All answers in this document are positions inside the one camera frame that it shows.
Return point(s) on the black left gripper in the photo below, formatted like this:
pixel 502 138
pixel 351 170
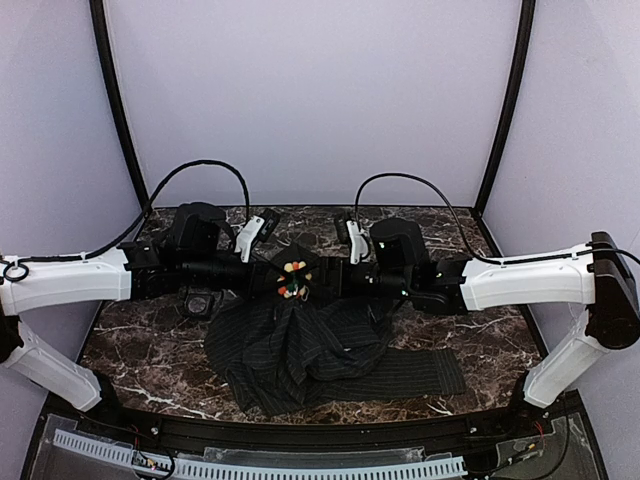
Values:
pixel 261 279

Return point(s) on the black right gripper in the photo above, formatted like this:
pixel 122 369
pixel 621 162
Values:
pixel 331 276

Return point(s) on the dark pinstriped garment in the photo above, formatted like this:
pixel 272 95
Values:
pixel 283 355

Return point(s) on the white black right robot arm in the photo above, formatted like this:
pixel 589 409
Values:
pixel 392 261

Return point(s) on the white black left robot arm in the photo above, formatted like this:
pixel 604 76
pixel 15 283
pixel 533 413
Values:
pixel 201 250

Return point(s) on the black square box front left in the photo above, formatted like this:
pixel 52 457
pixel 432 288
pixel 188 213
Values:
pixel 187 312

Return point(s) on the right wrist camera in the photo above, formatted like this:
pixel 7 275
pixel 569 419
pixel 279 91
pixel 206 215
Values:
pixel 350 233

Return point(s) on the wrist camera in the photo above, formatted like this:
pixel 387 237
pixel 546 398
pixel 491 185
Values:
pixel 258 229
pixel 350 233

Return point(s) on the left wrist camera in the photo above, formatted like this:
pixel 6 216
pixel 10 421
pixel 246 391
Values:
pixel 258 229

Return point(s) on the black front table rail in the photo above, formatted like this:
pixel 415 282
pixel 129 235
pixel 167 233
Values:
pixel 461 433

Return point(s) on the white slotted cable duct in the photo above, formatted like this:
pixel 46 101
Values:
pixel 217 463

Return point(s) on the black left frame post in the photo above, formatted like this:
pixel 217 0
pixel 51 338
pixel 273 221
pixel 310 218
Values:
pixel 108 69

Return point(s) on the black frame post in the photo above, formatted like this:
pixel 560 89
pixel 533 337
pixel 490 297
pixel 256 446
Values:
pixel 512 90
pixel 108 69

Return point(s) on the black right frame post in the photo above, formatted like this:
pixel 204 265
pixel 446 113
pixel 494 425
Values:
pixel 512 90

